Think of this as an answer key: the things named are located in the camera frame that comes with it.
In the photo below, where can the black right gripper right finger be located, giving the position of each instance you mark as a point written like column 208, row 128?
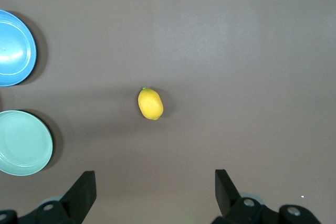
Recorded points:
column 227, row 197

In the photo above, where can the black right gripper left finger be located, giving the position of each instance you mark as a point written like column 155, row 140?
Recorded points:
column 81, row 195

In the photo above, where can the yellow lemon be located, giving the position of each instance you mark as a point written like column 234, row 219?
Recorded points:
column 150, row 104

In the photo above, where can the mint green plate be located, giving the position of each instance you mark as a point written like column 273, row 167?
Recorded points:
column 21, row 142

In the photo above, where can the blue plate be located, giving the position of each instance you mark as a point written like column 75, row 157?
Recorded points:
column 13, row 51

